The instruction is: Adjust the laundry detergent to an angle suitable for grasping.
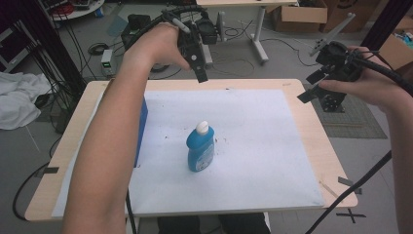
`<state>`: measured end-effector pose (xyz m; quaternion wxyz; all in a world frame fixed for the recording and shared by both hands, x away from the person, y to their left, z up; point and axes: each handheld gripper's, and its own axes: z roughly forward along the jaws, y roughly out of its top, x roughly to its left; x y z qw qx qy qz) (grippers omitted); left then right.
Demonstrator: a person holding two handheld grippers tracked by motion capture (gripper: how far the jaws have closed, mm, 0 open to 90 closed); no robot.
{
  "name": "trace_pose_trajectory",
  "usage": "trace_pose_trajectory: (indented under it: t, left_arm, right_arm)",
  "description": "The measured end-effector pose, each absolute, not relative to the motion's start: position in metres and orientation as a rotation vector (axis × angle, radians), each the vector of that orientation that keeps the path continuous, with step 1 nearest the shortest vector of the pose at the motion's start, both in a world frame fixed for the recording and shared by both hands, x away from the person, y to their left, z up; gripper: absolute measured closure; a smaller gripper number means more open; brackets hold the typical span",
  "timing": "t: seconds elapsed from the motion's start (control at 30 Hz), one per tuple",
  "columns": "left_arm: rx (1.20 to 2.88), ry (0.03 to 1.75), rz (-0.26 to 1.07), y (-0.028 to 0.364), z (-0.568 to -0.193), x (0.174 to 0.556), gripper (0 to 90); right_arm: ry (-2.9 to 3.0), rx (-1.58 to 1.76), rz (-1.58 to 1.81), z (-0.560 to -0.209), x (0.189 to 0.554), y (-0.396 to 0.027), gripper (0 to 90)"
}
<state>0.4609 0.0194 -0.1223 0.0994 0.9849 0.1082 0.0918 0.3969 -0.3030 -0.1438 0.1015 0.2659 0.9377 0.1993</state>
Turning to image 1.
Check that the white paper sheet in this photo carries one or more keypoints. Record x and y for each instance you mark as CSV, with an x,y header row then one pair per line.
x,y
246,146

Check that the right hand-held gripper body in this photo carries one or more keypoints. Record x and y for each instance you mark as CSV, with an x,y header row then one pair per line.
x,y
339,61

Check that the grey metal bracket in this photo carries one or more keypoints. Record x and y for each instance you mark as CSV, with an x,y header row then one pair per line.
x,y
334,34

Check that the person's right hand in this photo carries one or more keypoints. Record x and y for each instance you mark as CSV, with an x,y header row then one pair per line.
x,y
376,81

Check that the open cardboard box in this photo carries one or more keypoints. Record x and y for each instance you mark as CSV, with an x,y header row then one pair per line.
x,y
396,48

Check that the person's left hand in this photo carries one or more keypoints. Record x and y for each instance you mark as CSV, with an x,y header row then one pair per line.
x,y
156,45

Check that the blue flat block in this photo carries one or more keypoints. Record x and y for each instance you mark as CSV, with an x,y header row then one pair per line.
x,y
142,126

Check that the white cloth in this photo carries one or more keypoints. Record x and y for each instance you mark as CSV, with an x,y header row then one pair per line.
x,y
19,97

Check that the blue bottle with white cap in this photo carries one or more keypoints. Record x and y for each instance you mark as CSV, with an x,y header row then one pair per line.
x,y
200,151

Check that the black tape cross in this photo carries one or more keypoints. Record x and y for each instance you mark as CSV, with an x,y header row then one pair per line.
x,y
350,215

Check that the round white table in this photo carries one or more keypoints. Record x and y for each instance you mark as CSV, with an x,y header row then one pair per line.
x,y
81,9

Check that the black tape strip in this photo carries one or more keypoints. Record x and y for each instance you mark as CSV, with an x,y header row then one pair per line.
x,y
345,181
50,170

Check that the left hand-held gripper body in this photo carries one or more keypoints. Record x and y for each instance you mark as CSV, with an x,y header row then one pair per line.
x,y
195,39

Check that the grey power supply box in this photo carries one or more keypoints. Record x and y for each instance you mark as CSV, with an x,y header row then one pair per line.
x,y
107,61

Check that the grey floor mat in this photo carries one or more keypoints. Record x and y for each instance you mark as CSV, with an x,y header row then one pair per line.
x,y
357,120

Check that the wide cardboard box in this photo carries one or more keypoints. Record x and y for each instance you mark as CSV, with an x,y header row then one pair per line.
x,y
302,14

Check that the black frame post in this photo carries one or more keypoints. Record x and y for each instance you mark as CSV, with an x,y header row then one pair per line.
x,y
55,42
386,22

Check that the white desk leg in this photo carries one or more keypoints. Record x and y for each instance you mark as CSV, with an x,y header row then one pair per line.
x,y
258,35

